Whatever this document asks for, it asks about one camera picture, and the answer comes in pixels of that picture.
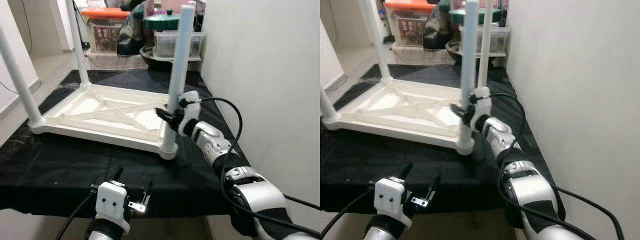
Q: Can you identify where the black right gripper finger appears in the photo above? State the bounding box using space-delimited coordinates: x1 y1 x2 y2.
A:
449 102 469 122
155 107 177 127

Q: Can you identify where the black table cloth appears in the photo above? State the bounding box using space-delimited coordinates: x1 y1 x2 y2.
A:
320 61 567 214
0 66 252 219

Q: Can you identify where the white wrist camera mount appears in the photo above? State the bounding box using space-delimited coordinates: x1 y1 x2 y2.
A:
94 180 132 234
468 86 494 133
177 90 202 137
373 177 416 229

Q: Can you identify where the clear plastic storage container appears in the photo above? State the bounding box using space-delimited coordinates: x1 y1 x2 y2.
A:
152 30 206 60
459 25 511 56

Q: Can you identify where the beige cloth covered bench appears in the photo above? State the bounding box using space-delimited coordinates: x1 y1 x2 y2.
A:
392 43 449 66
85 50 147 71

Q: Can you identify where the black round wok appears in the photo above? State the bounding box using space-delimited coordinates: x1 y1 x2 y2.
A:
444 40 506 67
139 45 204 71

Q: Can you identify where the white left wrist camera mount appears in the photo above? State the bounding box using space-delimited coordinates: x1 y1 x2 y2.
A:
94 180 132 234
373 177 416 229

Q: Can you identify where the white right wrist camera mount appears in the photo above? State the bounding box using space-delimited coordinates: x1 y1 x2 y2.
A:
177 90 202 137
468 86 494 133

